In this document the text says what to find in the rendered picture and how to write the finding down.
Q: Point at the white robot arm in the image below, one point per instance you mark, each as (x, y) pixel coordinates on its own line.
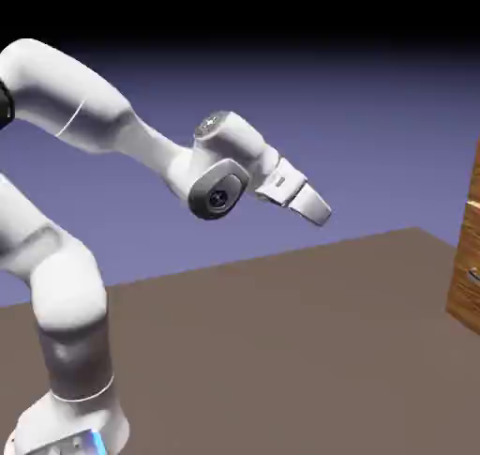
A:
(75, 98)

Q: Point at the light wood cabinet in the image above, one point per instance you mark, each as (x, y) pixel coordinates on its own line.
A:
(465, 297)

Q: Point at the wood drawer front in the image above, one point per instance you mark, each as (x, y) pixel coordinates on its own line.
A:
(474, 177)
(467, 275)

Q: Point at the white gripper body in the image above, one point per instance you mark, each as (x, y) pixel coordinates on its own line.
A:
(310, 201)

